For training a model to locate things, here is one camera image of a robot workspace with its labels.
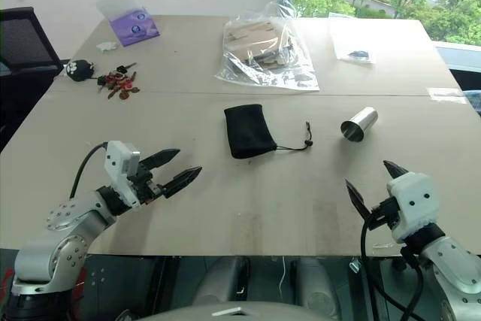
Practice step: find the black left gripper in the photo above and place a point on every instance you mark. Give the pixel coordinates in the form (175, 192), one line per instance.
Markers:
(146, 185)

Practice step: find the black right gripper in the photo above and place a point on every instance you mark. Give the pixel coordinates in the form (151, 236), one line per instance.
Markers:
(384, 214)

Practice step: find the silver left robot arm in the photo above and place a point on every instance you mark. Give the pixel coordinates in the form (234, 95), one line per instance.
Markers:
(64, 238)

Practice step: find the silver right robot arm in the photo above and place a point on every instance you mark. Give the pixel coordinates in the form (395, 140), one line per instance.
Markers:
(451, 268)

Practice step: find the clear bag of wooden pieces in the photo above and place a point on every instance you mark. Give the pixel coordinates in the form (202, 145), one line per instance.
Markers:
(263, 50)

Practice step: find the clear flat plastic bag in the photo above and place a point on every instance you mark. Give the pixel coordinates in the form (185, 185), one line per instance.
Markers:
(349, 35)

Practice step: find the stainless steel cup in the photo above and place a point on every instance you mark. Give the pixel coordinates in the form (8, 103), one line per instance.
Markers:
(359, 125)

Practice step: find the bunch of keys, red tags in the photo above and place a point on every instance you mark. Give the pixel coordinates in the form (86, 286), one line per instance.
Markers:
(118, 82)

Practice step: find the blue object at table edge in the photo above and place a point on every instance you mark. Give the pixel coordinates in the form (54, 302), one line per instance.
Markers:
(474, 101)

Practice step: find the small blue item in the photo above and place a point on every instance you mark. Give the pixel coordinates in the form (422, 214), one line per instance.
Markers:
(359, 54)

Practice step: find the crumpled white paper scrap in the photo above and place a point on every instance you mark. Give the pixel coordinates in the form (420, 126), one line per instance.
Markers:
(107, 46)

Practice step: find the purple tissue box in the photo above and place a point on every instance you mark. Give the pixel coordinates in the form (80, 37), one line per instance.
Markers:
(135, 28)

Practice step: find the black mesh office chair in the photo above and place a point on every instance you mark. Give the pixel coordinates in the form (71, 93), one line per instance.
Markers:
(22, 50)

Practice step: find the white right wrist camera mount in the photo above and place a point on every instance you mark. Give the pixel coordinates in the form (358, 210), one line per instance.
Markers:
(415, 204)

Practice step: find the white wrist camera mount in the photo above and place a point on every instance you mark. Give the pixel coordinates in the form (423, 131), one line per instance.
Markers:
(415, 204)
(119, 170)

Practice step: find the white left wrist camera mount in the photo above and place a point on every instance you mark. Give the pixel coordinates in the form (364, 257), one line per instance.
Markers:
(119, 170)

